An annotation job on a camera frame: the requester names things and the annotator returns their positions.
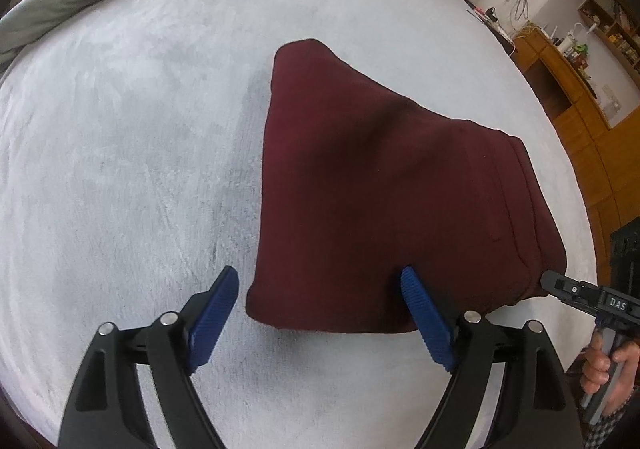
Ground wooden bookshelf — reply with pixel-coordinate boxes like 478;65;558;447
579;0;640;80

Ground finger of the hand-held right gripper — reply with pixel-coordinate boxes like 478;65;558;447
540;270;602;316

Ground person's right hand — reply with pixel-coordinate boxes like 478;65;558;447
581;332;640;417

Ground white plush bed blanket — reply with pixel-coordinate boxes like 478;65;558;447
0;0;601;449

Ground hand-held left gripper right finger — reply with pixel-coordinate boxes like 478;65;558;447
400;265;583;449

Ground wooden desk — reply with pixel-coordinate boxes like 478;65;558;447
512;29;640;214

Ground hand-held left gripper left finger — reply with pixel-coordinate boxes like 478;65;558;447
57;265;241;449

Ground person's right forearm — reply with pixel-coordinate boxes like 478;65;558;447
580;391;640;449

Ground maroon pants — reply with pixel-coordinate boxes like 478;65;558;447
243;38;569;334

